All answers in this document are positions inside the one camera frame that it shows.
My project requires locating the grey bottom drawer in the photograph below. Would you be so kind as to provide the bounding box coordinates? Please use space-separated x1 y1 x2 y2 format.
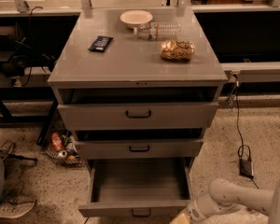
78 158 192 217

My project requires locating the grey drawer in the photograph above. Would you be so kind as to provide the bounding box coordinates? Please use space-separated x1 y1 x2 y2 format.
74 139 203 160
78 158 192 217
58 103 217 131

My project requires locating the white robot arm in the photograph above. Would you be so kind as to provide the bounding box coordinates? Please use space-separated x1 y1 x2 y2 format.
170 178 280 224

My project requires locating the grey middle drawer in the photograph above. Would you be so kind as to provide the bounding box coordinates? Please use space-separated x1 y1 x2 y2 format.
74 139 203 160

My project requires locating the grey top drawer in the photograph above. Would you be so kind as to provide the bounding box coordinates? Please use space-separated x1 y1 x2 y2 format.
58 103 217 131

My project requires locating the grey drawer cabinet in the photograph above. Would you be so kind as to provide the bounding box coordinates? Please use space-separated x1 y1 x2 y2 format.
47 7 229 173

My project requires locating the small white can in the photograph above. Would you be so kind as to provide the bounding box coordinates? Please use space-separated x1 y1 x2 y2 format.
58 150 68 159

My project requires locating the orange can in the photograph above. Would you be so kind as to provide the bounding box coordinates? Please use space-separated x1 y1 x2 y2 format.
51 133 64 151

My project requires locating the white sandal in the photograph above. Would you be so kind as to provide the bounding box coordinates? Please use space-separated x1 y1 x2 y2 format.
0 196 35 219

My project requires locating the golden snack bag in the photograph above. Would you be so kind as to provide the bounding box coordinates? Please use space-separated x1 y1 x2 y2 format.
161 40 195 61

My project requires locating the clear plastic water bottle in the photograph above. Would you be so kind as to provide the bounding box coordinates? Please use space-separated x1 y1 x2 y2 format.
133 21 181 40

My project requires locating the white bowl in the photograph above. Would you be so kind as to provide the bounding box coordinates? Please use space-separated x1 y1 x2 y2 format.
119 10 153 29

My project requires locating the dark machine on left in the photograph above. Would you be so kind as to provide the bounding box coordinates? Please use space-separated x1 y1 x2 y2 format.
0 23 56 87

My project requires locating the black power adapter with cable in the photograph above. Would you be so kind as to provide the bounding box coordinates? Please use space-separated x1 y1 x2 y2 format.
233 75 259 188

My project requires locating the wire basket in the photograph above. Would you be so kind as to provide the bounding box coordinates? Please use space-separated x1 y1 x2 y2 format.
41 131 84 167

